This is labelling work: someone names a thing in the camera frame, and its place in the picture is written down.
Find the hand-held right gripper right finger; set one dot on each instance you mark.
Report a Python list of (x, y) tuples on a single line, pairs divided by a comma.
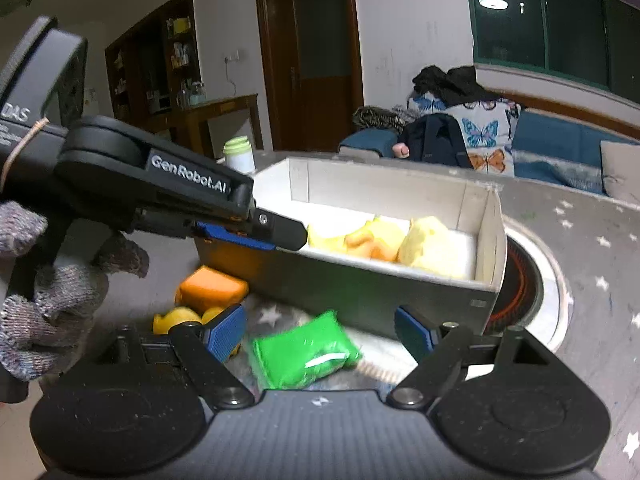
[(412, 332)]

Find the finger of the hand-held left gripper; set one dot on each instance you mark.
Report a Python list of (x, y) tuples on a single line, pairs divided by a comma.
[(235, 237)]

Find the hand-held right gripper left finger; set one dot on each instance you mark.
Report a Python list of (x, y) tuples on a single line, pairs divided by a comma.
[(227, 332)]

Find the white cardboard box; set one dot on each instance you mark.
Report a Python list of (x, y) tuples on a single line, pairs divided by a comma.
[(350, 290)]

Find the green plastic packet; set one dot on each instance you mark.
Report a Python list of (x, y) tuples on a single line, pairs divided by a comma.
[(300, 355)]

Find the person's left hand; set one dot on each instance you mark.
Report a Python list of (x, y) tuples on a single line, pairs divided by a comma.
[(65, 290)]

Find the orange sponge block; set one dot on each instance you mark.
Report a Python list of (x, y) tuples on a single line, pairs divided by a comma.
[(212, 287)]

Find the yellow rubber duck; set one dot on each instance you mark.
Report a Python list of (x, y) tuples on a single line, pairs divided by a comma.
[(360, 240), (175, 320)]

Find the white bottle green cap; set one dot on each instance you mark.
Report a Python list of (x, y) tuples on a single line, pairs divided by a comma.
[(240, 157)]

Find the pale yellow soft toy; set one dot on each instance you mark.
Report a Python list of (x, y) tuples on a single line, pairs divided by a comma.
[(435, 250)]

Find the brown wooden sideboard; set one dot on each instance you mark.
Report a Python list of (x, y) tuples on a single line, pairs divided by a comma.
[(200, 120)]

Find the dark wooden bookcase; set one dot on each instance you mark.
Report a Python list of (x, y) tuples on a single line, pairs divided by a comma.
[(150, 60)]

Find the glass jar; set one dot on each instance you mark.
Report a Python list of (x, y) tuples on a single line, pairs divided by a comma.
[(195, 94)]

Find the round black induction cooker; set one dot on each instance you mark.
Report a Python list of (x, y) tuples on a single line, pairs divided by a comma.
[(520, 280)]

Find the striped grey blanket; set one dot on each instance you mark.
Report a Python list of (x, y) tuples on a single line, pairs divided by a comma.
[(380, 117)]

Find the brown wooden door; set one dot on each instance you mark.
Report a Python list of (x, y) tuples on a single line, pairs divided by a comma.
[(310, 60)]

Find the dark backpack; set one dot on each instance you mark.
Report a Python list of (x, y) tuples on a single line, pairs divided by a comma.
[(435, 140)]

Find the butterfly print pillow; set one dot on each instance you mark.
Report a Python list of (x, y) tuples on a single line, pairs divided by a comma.
[(482, 135)]

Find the blue sofa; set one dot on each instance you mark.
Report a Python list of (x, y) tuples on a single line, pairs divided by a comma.
[(550, 140)]

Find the black clothes pile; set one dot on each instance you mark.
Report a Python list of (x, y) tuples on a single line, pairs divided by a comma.
[(450, 85)]

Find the grey cushion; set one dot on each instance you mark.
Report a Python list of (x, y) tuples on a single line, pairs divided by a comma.
[(622, 170)]

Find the green-framed window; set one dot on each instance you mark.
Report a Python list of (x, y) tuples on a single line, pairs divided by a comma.
[(550, 15)]

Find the white wall socket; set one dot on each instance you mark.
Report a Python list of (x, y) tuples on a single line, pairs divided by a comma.
[(231, 56)]

